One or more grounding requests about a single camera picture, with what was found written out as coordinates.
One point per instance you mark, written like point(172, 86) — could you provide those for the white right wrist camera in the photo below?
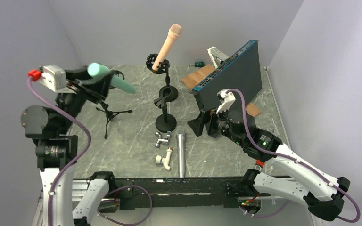
point(226, 99)

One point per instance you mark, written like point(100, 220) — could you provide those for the silver mesh-head microphone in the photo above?
point(181, 138)

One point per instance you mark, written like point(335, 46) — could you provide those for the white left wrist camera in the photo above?
point(51, 76)

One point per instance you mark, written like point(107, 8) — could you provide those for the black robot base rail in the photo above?
point(228, 192)

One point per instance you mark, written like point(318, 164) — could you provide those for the green handled screwdriver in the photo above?
point(199, 64)

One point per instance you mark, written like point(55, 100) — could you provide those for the black clip microphone stand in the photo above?
point(164, 122)

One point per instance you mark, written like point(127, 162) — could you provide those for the wooden board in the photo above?
point(246, 79)

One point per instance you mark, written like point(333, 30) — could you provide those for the white plastic pipe fitting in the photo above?
point(165, 161)

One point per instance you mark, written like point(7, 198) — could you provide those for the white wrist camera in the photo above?
point(51, 76)
point(226, 99)

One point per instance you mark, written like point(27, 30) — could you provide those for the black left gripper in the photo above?
point(99, 86)

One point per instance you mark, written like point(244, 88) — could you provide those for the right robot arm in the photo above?
point(321, 193)

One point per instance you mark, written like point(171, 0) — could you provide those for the beige pink microphone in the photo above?
point(173, 34)

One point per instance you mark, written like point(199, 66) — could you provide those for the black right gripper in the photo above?
point(197, 124)

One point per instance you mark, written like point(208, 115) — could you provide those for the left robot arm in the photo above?
point(48, 126)

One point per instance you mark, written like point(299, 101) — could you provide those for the blue network switch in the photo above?
point(247, 55)

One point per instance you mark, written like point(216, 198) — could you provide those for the chrome faucet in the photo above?
point(162, 140)

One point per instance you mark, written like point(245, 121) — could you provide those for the mint green microphone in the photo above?
point(112, 79)

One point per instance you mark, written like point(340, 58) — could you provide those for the white metal bracket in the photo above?
point(217, 57)

